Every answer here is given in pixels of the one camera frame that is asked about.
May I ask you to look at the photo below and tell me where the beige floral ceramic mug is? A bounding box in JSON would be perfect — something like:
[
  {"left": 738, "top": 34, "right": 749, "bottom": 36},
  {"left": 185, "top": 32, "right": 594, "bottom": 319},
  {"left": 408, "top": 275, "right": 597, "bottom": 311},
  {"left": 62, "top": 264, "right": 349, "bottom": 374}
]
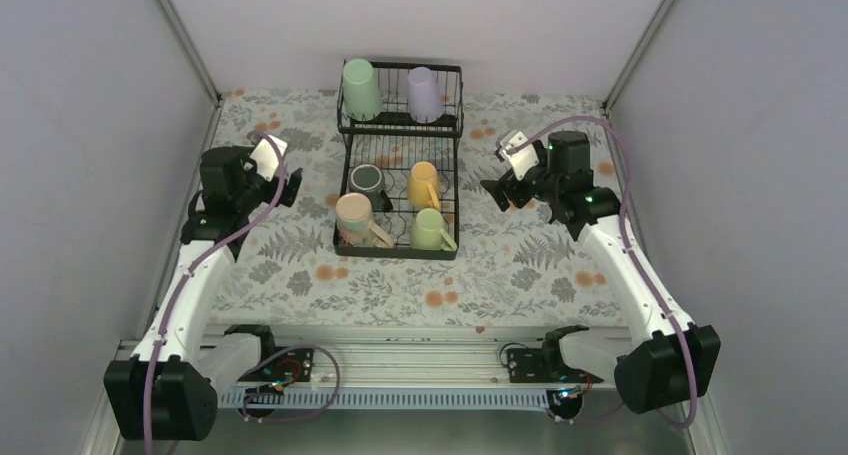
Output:
[{"left": 335, "top": 193, "right": 395, "bottom": 248}]

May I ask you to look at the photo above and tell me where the yellow ceramic mug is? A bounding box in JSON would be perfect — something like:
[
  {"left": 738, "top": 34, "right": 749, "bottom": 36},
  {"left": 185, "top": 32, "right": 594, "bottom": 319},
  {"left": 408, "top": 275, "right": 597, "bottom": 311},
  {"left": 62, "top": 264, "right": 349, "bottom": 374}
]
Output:
[{"left": 407, "top": 161, "right": 441, "bottom": 211}]

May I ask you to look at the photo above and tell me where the dark green ceramic mug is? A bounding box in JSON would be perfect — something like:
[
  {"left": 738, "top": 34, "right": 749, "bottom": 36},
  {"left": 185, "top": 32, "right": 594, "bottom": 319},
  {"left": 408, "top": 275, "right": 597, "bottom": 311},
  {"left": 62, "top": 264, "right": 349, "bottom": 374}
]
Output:
[{"left": 348, "top": 163, "right": 394, "bottom": 213}]

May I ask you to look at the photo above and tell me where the light green ceramic mug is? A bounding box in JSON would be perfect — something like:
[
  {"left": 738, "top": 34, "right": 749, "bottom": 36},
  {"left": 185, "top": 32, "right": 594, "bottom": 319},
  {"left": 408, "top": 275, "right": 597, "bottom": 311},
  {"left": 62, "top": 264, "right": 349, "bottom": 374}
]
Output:
[{"left": 410, "top": 208, "right": 458, "bottom": 251}]

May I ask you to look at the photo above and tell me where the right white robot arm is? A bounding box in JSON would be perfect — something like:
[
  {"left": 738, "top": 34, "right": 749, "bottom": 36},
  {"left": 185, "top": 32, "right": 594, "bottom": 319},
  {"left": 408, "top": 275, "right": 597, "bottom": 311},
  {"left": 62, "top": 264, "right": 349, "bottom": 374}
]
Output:
[{"left": 481, "top": 130, "right": 721, "bottom": 425}]

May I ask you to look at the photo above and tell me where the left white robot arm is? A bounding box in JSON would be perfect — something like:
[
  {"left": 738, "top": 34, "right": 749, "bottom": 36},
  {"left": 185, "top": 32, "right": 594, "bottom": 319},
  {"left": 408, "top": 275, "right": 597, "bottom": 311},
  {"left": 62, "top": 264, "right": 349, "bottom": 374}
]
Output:
[{"left": 103, "top": 136, "right": 302, "bottom": 442}]

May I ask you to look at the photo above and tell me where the floral patterned table mat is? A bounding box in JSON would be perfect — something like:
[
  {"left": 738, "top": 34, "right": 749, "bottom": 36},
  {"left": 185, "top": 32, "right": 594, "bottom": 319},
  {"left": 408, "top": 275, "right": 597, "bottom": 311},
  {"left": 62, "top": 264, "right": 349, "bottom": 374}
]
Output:
[{"left": 211, "top": 89, "right": 625, "bottom": 327}]

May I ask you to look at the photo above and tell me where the lavender plastic tumbler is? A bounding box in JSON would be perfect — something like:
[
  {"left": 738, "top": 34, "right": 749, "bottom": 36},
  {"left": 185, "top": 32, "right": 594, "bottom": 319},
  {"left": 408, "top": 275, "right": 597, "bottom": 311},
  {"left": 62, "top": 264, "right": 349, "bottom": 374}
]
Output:
[{"left": 407, "top": 66, "right": 444, "bottom": 124}]

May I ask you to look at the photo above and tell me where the mint green plastic tumbler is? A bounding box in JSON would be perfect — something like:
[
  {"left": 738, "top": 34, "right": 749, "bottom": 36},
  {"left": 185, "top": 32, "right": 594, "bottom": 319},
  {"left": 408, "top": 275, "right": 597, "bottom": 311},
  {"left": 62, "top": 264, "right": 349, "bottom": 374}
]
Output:
[{"left": 342, "top": 58, "right": 382, "bottom": 121}]

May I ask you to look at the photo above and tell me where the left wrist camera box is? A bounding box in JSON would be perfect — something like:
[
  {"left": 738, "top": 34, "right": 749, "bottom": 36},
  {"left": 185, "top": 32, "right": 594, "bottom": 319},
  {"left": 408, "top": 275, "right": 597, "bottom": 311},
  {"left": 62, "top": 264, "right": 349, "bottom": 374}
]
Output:
[{"left": 247, "top": 131, "right": 288, "bottom": 181}]

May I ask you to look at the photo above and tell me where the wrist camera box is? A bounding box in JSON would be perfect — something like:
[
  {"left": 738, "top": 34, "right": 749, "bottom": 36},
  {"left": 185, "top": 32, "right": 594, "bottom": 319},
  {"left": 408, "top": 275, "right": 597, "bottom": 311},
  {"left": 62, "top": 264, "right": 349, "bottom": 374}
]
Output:
[
  {"left": 496, "top": 130, "right": 540, "bottom": 181},
  {"left": 247, "top": 131, "right": 288, "bottom": 181}
]

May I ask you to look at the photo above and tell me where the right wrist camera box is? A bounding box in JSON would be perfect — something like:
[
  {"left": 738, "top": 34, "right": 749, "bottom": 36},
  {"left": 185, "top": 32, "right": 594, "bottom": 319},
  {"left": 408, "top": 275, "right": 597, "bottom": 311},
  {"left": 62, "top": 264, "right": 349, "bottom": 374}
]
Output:
[{"left": 496, "top": 130, "right": 540, "bottom": 181}]

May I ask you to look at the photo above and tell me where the black wire dish rack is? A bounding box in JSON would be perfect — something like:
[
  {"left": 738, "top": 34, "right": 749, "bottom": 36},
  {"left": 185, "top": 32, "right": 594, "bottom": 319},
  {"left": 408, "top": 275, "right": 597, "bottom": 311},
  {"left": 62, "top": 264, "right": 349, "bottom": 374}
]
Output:
[{"left": 333, "top": 60, "right": 464, "bottom": 260}]

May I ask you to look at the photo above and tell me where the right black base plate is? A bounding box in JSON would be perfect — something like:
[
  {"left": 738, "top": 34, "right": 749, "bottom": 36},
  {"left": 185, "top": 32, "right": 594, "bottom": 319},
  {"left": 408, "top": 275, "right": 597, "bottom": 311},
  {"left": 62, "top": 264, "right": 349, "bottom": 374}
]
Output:
[{"left": 498, "top": 342, "right": 603, "bottom": 384}]

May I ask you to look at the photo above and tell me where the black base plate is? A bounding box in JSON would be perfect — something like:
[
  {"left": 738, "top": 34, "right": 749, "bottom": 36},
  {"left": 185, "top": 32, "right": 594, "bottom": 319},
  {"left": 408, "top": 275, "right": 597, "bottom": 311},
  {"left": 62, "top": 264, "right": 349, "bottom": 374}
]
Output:
[
  {"left": 498, "top": 342, "right": 603, "bottom": 384},
  {"left": 239, "top": 348, "right": 314, "bottom": 385}
]

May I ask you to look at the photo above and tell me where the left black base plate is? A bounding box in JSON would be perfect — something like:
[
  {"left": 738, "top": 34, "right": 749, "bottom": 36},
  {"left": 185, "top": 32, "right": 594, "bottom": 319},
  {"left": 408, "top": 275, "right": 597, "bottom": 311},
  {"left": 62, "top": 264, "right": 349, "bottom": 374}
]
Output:
[{"left": 239, "top": 348, "right": 314, "bottom": 385}]

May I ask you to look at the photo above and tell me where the aluminium mounting rail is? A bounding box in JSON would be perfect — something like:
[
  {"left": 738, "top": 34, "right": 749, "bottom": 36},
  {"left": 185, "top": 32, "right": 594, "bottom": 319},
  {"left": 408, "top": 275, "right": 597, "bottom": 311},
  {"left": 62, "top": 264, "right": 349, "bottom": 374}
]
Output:
[{"left": 112, "top": 324, "right": 664, "bottom": 394}]

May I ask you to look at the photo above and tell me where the white slotted cable duct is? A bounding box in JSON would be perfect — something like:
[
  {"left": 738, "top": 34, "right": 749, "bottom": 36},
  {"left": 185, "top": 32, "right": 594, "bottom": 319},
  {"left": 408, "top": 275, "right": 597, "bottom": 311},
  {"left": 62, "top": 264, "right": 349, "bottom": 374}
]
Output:
[{"left": 248, "top": 388, "right": 552, "bottom": 411}]

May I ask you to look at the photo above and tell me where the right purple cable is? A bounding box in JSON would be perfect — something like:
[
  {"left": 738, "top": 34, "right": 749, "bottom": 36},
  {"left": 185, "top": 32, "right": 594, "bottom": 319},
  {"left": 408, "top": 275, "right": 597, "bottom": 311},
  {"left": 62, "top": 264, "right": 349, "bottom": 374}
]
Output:
[{"left": 506, "top": 115, "right": 700, "bottom": 430}]

